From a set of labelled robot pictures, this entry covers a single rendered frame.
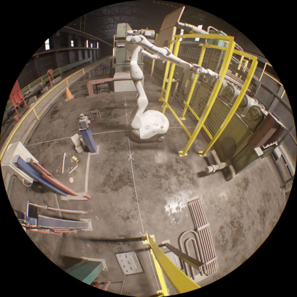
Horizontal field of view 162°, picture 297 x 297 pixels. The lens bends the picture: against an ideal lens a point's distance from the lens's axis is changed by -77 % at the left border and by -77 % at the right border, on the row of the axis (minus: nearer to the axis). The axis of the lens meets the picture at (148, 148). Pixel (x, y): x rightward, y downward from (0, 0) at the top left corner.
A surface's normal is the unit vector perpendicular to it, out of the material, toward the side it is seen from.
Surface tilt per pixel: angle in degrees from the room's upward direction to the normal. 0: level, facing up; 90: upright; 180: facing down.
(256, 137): 90
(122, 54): 90
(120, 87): 90
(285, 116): 90
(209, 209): 0
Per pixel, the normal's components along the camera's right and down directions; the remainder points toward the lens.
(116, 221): 0.10, -0.62
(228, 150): -0.97, 0.13
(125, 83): 0.20, 0.78
